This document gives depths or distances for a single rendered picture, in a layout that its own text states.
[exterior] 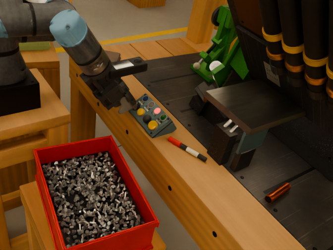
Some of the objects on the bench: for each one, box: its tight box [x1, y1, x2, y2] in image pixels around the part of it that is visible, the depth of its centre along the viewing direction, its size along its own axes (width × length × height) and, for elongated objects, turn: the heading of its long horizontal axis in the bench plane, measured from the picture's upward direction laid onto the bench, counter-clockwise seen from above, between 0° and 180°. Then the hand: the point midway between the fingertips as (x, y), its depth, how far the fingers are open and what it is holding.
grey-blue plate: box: [230, 129, 269, 172], centre depth 95 cm, size 10×2×14 cm, turn 111°
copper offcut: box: [265, 182, 291, 203], centre depth 92 cm, size 9×2×2 cm, turn 117°
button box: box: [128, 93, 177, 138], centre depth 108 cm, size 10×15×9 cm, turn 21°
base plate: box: [132, 52, 333, 250], centre depth 114 cm, size 42×110×2 cm, turn 21°
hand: (135, 104), depth 103 cm, fingers closed
